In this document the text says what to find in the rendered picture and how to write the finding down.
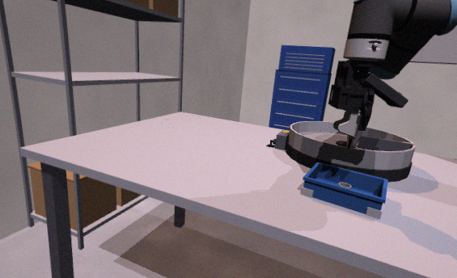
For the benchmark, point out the blue open crate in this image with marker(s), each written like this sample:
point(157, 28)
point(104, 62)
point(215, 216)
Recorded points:
point(365, 195)

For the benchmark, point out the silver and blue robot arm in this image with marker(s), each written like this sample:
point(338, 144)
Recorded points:
point(405, 27)

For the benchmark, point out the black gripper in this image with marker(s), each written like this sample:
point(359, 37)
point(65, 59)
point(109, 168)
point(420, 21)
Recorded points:
point(350, 98)

